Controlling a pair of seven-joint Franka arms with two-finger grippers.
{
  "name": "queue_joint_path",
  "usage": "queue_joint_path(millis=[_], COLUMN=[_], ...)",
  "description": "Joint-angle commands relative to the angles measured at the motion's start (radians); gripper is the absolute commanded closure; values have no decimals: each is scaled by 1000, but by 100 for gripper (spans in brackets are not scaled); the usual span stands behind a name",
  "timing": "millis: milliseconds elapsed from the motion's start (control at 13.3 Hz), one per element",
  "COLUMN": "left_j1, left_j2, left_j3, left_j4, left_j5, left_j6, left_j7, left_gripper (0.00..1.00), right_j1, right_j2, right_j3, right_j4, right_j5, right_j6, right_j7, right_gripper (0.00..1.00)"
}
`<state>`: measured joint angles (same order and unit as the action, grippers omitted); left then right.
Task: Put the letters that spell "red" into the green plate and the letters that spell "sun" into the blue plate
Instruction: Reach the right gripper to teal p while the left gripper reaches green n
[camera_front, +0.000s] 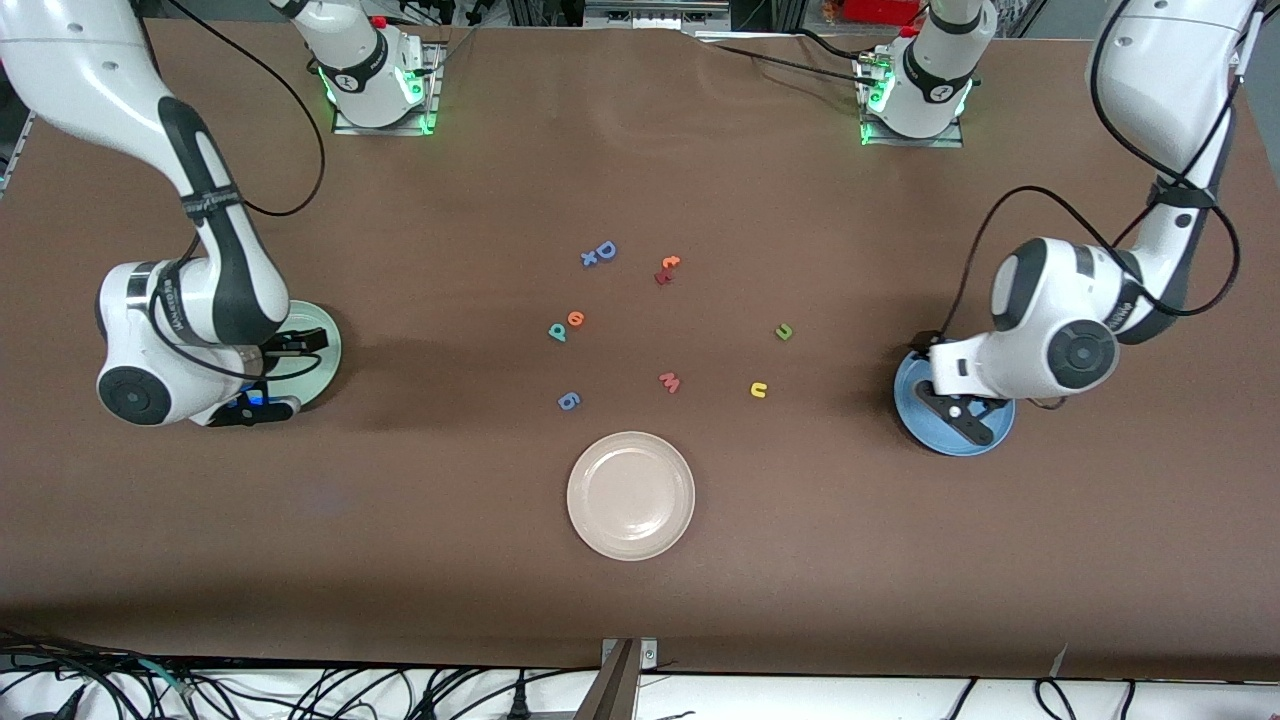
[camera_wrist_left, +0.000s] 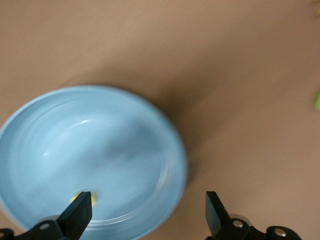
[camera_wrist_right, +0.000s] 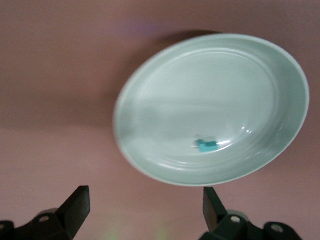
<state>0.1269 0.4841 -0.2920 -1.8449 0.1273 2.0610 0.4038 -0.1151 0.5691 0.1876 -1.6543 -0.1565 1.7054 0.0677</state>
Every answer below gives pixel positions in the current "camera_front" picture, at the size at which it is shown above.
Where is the red box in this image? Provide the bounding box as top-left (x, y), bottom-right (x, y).
top-left (843, 0), bottom-right (923, 27)

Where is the blue round plate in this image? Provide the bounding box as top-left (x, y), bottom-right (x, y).
top-left (893, 345), bottom-right (1017, 458)

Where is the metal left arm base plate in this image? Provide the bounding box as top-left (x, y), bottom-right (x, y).
top-left (856, 50), bottom-right (967, 150)

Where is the grey metal rail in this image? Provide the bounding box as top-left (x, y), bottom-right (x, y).
top-left (583, 0), bottom-right (733, 31)

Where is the mint green round plate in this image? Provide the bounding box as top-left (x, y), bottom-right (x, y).
top-left (255, 300), bottom-right (343, 413)

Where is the teal loose cable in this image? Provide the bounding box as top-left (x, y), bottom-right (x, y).
top-left (135, 658), bottom-right (196, 699)

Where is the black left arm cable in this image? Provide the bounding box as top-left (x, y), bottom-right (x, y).
top-left (935, 0), bottom-right (1263, 346)

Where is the brown table cover mat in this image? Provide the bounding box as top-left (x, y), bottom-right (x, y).
top-left (0, 18), bottom-right (1280, 683)

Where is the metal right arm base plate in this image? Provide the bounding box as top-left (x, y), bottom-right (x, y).
top-left (330, 40), bottom-right (443, 138)

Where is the beige round plate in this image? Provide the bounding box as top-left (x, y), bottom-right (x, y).
top-left (566, 431), bottom-right (697, 562)

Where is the grey metal bracket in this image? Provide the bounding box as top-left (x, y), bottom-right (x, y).
top-left (572, 637), bottom-right (659, 720)

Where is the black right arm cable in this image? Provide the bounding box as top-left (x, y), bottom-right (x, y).
top-left (150, 0), bottom-right (329, 386)

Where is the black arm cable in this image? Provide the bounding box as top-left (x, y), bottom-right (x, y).
top-left (935, 0), bottom-right (1263, 346)
top-left (150, 0), bottom-right (329, 386)

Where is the black cable on mat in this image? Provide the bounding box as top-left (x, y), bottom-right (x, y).
top-left (695, 28), bottom-right (881, 101)

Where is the metal table edge rail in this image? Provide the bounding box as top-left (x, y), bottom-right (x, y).
top-left (0, 105), bottom-right (39, 196)

